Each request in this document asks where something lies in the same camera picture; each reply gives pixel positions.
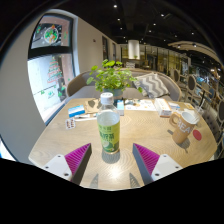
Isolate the white printed booklet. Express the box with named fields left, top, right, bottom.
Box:
left=124, top=98, right=158, bottom=112

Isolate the small light blue box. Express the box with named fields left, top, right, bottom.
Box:
left=116, top=99, right=125, bottom=117

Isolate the grey white chevron cushion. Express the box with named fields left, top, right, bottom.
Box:
left=133, top=72, right=170, bottom=99

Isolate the group of ceiling spotlights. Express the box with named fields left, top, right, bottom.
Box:
left=109, top=3, right=201, bottom=48

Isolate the yellow table sign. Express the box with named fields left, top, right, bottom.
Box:
left=183, top=102, right=195, bottom=111

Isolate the blue and white card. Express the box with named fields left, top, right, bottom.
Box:
left=168, top=101, right=181, bottom=111

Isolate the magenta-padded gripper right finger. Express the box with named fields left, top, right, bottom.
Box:
left=132, top=143, right=183, bottom=186

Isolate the pill blister pack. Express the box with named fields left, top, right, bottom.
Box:
left=65, top=118, right=77, bottom=130

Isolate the group of dining chairs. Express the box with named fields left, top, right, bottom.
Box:
left=169, top=66, right=224, bottom=134

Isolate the green tea drink bottle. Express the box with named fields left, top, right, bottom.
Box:
left=96, top=92, right=121, bottom=155

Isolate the brown mug with white lettering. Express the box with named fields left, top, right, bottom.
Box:
left=168, top=110, right=198, bottom=145

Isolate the blue flat packet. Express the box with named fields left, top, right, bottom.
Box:
left=67, top=104, right=86, bottom=118

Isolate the green potted plant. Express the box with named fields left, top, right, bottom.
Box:
left=85, top=59, right=144, bottom=101

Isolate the clear plastic cup with straw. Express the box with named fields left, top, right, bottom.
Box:
left=193, top=89, right=208, bottom=123

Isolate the white orange-edged box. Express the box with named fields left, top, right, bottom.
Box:
left=153, top=97, right=173, bottom=118

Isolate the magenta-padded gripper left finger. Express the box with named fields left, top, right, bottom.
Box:
left=41, top=143, right=93, bottom=186

